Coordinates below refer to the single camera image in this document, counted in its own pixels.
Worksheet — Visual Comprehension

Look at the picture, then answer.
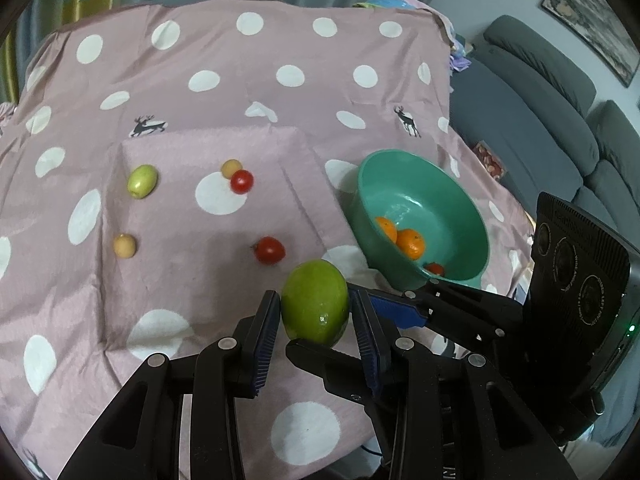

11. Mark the grey sofa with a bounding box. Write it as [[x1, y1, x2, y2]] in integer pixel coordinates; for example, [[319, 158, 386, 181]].
[[450, 15, 640, 271]]

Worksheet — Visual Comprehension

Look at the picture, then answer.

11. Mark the large green lime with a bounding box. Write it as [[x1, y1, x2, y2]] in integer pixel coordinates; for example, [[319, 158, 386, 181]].
[[281, 259, 351, 347]]

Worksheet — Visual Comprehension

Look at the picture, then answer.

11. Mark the pink polka dot blanket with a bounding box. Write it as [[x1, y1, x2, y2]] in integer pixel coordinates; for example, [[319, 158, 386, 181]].
[[0, 0, 538, 480]]

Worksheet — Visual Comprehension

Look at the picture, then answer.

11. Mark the red printed packet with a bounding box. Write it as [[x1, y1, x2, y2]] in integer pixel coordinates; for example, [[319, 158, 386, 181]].
[[472, 141, 503, 181]]

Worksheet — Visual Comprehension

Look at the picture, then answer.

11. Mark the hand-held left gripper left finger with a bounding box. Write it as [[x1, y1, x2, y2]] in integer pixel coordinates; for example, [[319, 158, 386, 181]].
[[57, 289, 282, 480]]

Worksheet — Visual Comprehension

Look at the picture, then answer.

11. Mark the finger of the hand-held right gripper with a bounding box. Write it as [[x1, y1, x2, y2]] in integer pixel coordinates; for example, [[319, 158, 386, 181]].
[[285, 337, 401, 461], [367, 279, 528, 358]]

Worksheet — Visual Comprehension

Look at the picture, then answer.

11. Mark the colourful pastel cloth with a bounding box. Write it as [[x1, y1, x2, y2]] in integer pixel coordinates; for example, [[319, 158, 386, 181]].
[[352, 0, 441, 12]]

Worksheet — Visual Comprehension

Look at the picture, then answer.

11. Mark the green plastic bowl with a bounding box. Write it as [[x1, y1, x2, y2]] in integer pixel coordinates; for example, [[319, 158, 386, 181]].
[[345, 149, 490, 292]]

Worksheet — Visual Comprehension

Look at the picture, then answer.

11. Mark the purple cloth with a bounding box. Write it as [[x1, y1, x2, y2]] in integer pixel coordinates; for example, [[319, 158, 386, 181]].
[[447, 35, 473, 73]]

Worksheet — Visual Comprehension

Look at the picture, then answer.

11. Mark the framed wall picture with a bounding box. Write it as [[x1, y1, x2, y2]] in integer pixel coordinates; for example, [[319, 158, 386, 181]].
[[540, 0, 640, 88]]

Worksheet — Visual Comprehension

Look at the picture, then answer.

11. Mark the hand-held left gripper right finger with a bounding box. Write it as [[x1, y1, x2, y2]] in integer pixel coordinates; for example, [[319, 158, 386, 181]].
[[349, 289, 562, 480]]

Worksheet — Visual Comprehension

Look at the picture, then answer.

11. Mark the small green fruit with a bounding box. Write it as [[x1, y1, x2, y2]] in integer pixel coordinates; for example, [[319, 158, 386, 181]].
[[127, 164, 159, 199]]

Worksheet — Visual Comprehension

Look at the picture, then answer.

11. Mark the orange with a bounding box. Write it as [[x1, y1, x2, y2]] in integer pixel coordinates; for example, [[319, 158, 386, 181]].
[[375, 216, 399, 245], [396, 228, 426, 261]]

